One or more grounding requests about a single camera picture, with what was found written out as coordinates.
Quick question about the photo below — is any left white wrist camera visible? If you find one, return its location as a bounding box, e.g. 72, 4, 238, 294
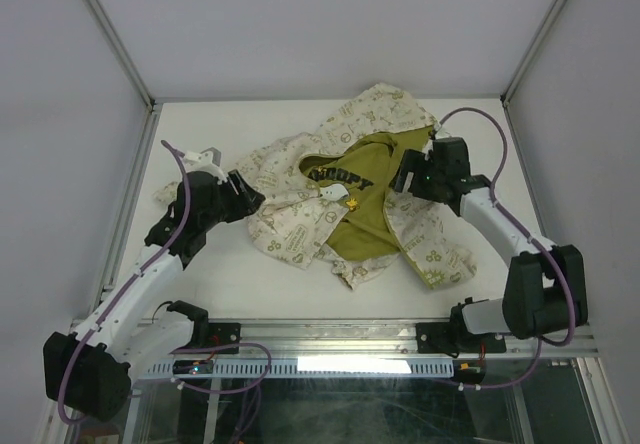
181, 147, 228, 183

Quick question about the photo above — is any cream patterned hooded jacket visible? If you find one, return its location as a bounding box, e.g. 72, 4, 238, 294
152, 82, 479, 292

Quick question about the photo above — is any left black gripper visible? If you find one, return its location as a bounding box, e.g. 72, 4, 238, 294
200, 170, 263, 230

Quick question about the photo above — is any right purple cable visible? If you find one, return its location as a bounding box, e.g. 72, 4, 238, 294
434, 106, 576, 345

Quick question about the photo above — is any left aluminium frame post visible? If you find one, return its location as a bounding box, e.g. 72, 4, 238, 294
82, 0, 156, 111

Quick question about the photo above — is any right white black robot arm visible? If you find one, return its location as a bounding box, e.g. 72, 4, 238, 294
390, 138, 589, 351

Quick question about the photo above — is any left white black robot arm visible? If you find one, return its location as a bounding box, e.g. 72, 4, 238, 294
43, 170, 265, 422

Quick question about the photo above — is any purple cable under rail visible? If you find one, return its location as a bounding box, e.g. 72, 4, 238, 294
172, 342, 275, 444

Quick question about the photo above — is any aluminium frame post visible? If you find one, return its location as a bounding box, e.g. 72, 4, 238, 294
82, 0, 156, 111
500, 0, 569, 108

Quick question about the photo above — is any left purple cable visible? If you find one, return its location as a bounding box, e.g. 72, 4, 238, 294
58, 138, 194, 425

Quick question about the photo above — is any white slotted cable duct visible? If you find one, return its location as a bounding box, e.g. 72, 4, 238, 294
142, 355, 454, 379

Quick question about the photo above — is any right aluminium frame post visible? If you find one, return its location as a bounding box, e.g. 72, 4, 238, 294
500, 0, 569, 108

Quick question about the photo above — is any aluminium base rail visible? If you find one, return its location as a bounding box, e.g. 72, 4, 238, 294
69, 316, 600, 355

